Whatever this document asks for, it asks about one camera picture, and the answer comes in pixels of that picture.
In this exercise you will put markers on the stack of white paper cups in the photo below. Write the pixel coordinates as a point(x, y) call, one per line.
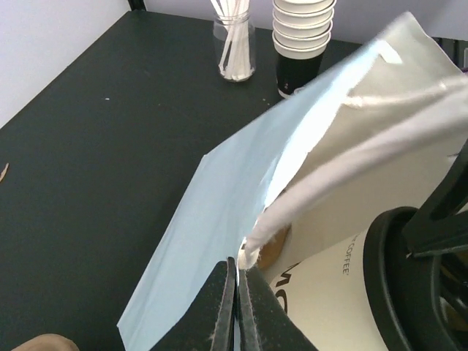
point(301, 33)

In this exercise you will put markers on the clear cup of stirrers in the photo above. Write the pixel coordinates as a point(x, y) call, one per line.
point(234, 40)

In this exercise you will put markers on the light blue paper bag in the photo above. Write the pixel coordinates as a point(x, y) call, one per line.
point(396, 94)

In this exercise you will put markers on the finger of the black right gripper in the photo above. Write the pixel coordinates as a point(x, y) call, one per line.
point(439, 226)

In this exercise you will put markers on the single brown cup carrier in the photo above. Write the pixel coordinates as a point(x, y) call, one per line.
point(270, 252)

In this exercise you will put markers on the white paper coffee cup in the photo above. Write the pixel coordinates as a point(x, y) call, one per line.
point(325, 297)

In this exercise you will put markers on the small brown debris strip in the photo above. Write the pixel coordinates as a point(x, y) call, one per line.
point(4, 172)

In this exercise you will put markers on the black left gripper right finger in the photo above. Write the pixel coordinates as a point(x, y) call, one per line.
point(263, 323)

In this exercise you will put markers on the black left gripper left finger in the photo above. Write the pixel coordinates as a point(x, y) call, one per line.
point(208, 324)

